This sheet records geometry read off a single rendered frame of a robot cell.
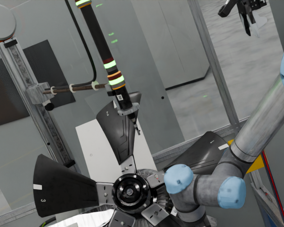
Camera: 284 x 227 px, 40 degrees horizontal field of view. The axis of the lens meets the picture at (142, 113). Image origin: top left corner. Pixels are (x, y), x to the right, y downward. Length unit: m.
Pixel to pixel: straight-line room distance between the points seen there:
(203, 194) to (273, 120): 0.24
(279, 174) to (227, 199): 1.31
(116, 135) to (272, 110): 0.62
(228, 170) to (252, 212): 1.30
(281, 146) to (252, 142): 1.19
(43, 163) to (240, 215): 1.25
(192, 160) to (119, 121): 0.29
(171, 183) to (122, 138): 0.43
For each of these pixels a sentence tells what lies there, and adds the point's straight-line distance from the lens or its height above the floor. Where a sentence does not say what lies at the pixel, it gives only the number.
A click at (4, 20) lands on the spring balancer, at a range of 1.81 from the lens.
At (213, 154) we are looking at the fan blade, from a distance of 1.31.
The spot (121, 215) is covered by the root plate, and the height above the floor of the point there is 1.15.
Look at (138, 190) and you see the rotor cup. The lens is 1.25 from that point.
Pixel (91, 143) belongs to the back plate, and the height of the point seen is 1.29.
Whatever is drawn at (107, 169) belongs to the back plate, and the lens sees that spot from 1.59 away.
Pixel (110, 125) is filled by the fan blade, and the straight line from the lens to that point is 1.43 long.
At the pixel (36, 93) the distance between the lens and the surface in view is 1.70.
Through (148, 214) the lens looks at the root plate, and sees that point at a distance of 1.28.
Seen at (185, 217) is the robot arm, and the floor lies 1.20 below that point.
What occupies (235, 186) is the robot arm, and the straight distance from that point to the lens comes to 0.95.
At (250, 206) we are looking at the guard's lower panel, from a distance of 2.27.
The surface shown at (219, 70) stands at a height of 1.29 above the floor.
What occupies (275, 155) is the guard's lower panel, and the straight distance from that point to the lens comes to 2.19.
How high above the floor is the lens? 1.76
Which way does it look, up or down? 15 degrees down
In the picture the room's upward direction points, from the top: 22 degrees counter-clockwise
